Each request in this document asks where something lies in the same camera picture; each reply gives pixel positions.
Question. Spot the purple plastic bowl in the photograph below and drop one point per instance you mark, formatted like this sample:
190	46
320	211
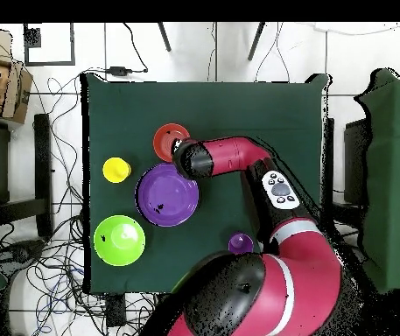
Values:
166	196

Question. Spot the orange ribbed plastic bowl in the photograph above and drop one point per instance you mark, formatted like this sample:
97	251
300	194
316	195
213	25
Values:
162	141

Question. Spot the green plastic bowl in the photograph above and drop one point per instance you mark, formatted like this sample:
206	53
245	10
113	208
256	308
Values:
119	241

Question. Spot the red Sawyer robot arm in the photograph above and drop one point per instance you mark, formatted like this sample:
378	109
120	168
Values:
308	273

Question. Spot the purple plastic cup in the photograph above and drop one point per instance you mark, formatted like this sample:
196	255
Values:
240	241

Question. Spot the yellow plastic cup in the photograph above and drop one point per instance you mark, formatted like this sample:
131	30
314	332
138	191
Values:
115	169

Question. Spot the black power adapter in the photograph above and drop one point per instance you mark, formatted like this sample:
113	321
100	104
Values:
118	70

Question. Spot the black tripod leg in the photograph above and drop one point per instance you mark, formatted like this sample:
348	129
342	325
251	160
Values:
256	40
164	36

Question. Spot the black stand foot with knob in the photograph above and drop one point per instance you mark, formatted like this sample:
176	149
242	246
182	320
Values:
21	251

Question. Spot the brown cardboard box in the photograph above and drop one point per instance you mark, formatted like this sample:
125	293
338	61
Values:
14	94

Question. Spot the black bench frame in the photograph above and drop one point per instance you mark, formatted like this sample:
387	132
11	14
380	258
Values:
43	175

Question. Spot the black square frame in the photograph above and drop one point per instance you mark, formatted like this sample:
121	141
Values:
72	45

